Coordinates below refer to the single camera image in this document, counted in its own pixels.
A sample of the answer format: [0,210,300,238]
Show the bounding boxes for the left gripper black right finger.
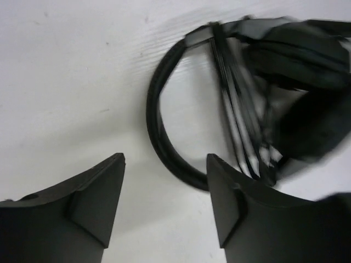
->
[207,154,350,262]

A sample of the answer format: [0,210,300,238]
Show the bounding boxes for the black headphones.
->
[146,16,350,191]

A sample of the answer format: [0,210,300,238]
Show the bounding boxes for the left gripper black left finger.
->
[1,153,126,262]

